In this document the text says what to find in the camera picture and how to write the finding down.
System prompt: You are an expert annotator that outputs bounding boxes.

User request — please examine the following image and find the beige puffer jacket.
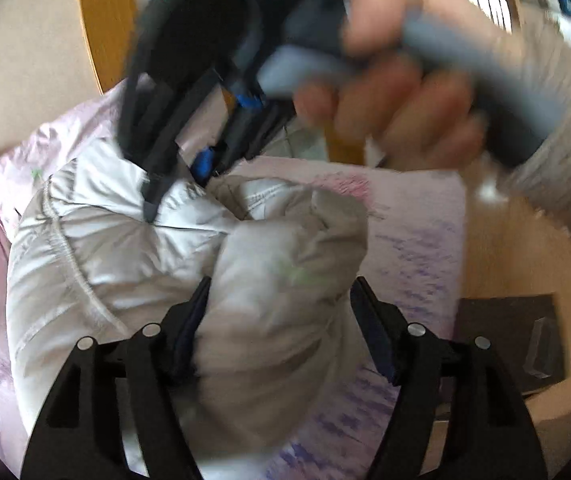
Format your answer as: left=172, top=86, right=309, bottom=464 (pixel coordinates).
left=6, top=139, right=368, bottom=460

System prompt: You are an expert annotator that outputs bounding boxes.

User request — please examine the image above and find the person's right hand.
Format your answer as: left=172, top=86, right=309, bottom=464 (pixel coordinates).
left=294, top=0, right=525, bottom=171

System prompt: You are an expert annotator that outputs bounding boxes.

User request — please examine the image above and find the right floral pillow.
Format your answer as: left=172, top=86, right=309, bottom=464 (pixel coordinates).
left=0, top=81, right=126, bottom=240

